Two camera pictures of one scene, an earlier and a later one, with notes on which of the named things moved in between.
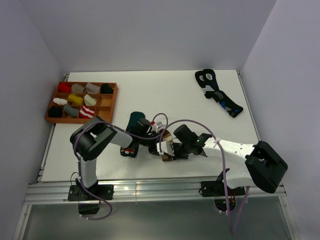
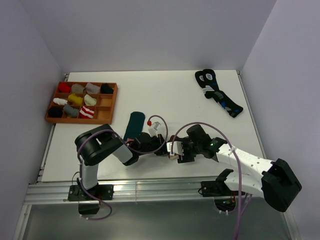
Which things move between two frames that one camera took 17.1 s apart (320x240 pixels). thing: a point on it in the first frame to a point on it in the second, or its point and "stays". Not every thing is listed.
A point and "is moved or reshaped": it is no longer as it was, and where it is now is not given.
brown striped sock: [167, 136] is moved or reshaped
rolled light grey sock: [91, 89] stays
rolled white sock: [60, 101] stays
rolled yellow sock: [75, 100] stays
